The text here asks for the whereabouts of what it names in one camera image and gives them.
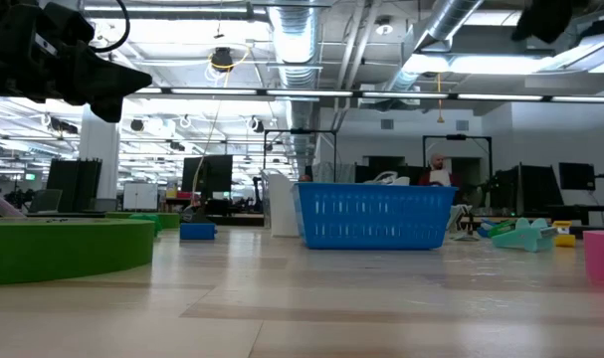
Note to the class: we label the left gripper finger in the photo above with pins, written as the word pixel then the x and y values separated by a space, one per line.
pixel 107 89
pixel 107 67

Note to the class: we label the green tape roll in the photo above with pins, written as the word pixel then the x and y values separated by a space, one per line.
pixel 58 253
pixel 169 220

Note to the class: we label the grey staple remover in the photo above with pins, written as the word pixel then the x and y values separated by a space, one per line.
pixel 461 221

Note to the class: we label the teal staple remover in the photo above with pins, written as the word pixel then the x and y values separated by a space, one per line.
pixel 523 237

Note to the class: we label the yellow mini stapler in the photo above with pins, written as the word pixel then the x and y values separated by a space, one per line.
pixel 564 240

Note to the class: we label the pink tape roll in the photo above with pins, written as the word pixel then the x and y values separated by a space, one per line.
pixel 602 256

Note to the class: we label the white pillar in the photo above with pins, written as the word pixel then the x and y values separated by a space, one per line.
pixel 100 164

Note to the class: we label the black partition panel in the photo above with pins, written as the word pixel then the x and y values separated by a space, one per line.
pixel 75 184

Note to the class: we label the white cabinet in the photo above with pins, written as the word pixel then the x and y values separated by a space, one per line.
pixel 140 196

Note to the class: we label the black ceiling device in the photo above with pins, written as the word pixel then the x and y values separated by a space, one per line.
pixel 222 58

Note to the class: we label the grey chair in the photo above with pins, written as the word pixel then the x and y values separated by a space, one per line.
pixel 45 201

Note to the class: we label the white ceiling sensor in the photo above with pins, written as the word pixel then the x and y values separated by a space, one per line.
pixel 383 27

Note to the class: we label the large black monitor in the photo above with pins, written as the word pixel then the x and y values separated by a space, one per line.
pixel 535 189

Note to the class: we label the clear plastic bin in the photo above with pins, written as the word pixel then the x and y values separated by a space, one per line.
pixel 264 171

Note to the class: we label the overhead light bar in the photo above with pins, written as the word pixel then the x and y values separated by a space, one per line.
pixel 306 93

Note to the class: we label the white plastic bin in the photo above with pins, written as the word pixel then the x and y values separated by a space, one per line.
pixel 281 209

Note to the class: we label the blue plastic basket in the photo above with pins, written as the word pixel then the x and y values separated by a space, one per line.
pixel 376 214

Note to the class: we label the silver ventilation duct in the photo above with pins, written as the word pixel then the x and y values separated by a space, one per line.
pixel 451 15
pixel 296 40

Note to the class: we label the black gantry frame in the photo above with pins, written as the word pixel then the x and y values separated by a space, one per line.
pixel 456 136

